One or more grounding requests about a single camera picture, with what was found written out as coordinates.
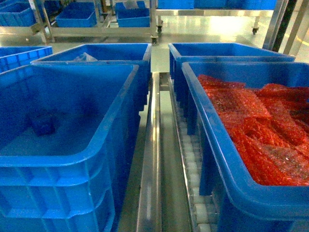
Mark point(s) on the blue bin rear left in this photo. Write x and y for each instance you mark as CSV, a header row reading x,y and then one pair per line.
x,y
109,53

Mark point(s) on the stainless steel shelf rack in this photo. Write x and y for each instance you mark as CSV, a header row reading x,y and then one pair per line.
x,y
162,193

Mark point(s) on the blue bin rear right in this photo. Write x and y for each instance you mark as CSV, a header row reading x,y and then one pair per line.
x,y
219,52

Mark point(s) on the red bubble wrap bags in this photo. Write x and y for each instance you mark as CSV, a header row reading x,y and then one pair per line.
x,y
269,127

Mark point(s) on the empty blue bin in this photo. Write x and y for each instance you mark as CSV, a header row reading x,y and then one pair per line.
x,y
73,180

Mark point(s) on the blue bin with red bags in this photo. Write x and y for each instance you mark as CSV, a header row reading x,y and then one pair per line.
x,y
242,204

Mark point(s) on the blue block part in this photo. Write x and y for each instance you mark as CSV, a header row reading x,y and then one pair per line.
x,y
43,122

